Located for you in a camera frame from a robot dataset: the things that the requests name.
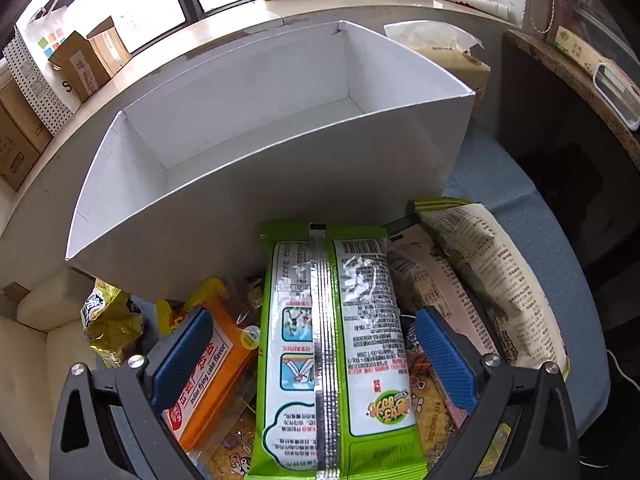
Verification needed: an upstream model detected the beige tea box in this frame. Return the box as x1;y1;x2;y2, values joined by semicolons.
553;26;615;77

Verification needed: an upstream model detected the orange cake snack packet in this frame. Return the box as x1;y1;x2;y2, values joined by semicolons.
156;278;259;452

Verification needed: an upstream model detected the pink beige snack packet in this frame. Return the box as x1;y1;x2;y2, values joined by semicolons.
387;223;509;416

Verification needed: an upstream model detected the large brown cardboard box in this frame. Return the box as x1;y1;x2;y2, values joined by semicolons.
0;66;53;191

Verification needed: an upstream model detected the round cookie clear packet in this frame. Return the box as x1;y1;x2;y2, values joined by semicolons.
203;408;255;480

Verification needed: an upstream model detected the blue tablecloth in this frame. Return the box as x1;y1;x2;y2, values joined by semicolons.
444;120;611;434

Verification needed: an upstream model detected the small open cardboard box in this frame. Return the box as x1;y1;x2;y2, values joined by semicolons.
49;16;131;103

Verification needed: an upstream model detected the yellow blue snack bag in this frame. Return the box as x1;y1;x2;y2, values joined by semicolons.
80;280;144;368

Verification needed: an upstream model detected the cream sofa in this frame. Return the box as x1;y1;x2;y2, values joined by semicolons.
1;269;96;479

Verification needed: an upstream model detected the white cardboard storage box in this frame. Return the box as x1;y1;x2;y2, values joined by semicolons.
65;21;474;301

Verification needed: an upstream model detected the green white snack packet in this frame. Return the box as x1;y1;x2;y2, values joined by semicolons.
413;197;570;378

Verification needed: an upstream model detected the white tube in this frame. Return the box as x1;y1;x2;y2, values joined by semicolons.
444;0;509;21

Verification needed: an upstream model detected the white framed mirror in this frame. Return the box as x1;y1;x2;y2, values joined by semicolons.
592;62;640;131

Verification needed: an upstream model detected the wooden side shelf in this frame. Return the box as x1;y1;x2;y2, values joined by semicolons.
503;29;640;169

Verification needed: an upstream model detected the dotted white paper bag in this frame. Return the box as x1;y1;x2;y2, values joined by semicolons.
3;0;80;136

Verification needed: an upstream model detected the tissue pack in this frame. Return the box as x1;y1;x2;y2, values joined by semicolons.
384;20;490;107

